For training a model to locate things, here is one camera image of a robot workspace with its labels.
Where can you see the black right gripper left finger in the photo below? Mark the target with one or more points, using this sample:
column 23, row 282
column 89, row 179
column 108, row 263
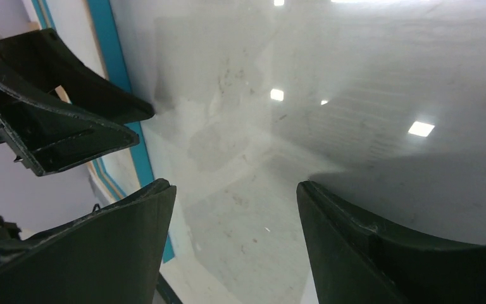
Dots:
column 110, row 255

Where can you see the blue wooden picture frame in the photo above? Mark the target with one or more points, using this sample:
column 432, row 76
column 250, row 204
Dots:
column 88, row 28

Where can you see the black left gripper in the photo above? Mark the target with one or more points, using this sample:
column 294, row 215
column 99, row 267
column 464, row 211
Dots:
column 47, row 134

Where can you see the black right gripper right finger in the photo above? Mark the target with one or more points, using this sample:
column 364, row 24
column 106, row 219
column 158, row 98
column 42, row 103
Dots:
column 359, row 257

